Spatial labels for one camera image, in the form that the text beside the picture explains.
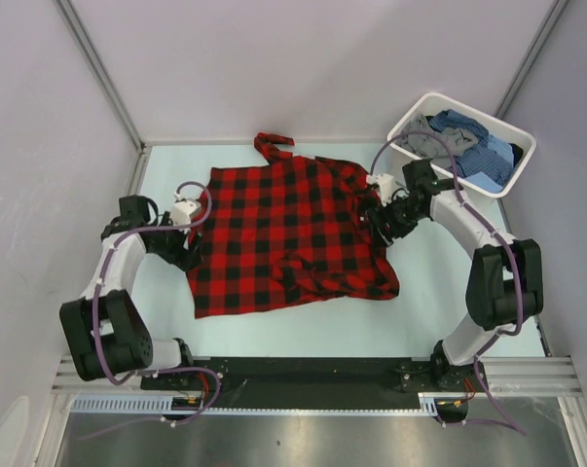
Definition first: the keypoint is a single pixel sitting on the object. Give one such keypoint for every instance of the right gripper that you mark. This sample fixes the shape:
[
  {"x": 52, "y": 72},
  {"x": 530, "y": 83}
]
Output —
[{"x": 378, "y": 220}]

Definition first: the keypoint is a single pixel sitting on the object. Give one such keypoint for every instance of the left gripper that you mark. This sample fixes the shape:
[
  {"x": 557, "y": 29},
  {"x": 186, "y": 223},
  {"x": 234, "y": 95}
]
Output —
[{"x": 180, "y": 257}]

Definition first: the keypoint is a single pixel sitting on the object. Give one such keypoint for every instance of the red black plaid shirt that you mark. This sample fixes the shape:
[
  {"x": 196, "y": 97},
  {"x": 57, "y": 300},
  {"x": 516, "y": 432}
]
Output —
[{"x": 290, "y": 232}]

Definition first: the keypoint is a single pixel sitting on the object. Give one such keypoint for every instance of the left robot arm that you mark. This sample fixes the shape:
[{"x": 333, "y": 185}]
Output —
[{"x": 105, "y": 333}]

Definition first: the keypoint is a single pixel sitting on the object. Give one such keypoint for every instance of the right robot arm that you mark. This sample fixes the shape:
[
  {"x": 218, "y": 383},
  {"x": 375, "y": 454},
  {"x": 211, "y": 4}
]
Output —
[{"x": 505, "y": 285}]

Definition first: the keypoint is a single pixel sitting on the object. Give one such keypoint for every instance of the grey shirt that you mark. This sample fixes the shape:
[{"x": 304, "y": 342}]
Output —
[{"x": 423, "y": 140}]

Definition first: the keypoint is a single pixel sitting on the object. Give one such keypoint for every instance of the light blue shirt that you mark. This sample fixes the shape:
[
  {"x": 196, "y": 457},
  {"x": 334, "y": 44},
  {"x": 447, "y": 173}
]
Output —
[{"x": 487, "y": 166}]

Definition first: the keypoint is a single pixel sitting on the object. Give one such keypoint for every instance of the blue checked shirt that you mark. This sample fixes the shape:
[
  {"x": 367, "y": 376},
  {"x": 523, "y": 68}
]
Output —
[{"x": 456, "y": 119}]

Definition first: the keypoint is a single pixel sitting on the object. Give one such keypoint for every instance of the white plastic bin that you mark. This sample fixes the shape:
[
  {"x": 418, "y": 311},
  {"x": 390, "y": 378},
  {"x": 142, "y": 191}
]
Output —
[{"x": 431, "y": 104}]

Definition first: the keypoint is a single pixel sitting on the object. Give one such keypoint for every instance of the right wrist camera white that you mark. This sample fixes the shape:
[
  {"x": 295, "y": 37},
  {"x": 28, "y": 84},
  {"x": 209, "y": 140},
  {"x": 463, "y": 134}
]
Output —
[{"x": 384, "y": 185}]

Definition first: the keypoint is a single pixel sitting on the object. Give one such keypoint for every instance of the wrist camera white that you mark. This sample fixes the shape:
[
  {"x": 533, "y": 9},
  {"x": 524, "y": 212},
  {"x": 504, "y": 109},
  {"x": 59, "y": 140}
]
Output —
[
  {"x": 384, "y": 185},
  {"x": 185, "y": 211}
]

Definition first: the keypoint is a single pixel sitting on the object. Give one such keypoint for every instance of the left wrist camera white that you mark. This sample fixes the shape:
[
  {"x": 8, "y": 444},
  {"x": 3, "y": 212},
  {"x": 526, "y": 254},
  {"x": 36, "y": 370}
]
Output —
[{"x": 185, "y": 211}]

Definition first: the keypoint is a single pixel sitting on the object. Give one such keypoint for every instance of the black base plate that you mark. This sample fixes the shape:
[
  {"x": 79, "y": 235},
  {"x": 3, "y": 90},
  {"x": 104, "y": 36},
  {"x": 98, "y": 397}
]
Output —
[{"x": 331, "y": 383}]

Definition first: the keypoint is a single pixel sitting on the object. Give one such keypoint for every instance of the white cable duct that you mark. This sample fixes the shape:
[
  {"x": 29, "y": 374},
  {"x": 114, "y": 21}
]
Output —
[{"x": 179, "y": 406}]

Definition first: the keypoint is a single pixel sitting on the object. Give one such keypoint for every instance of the aluminium frame rail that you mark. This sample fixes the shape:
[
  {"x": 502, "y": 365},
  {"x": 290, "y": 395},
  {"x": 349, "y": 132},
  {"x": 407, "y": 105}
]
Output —
[{"x": 506, "y": 376}]

